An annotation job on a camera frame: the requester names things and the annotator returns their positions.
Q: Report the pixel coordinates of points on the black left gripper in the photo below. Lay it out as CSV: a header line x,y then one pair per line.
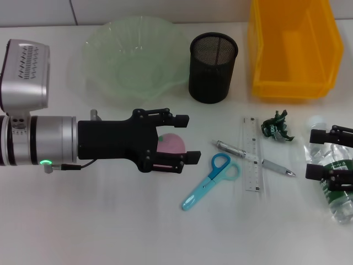
x,y
110,140

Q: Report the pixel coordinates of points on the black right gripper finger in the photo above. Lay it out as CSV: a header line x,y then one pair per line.
x,y
314,171
318,135

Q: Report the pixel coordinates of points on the pink toy peach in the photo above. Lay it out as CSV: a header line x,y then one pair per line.
x,y
172,143

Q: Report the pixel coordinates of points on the clear green-label water bottle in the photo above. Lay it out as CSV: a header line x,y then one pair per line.
x,y
340,205

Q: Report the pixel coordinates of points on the blue scissors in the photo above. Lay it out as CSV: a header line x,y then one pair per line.
x,y
204,186

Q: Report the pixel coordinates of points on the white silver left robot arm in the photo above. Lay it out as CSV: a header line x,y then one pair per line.
x,y
41,138

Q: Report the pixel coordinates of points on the silver ballpoint pen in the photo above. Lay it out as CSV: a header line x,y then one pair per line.
x,y
230,149

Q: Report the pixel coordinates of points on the transparent plastic ruler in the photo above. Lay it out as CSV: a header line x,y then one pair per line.
x,y
253,176

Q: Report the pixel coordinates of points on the black mesh pen holder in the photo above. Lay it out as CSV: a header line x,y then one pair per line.
x,y
211,80

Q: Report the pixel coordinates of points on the green glass fruit plate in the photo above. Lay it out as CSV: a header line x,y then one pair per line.
x,y
110,55

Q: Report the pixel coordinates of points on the yellow plastic bin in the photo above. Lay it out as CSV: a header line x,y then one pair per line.
x,y
292,85

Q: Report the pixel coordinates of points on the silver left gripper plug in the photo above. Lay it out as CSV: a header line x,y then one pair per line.
x,y
95,115

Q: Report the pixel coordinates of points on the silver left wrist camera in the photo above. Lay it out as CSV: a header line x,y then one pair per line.
x,y
24,82

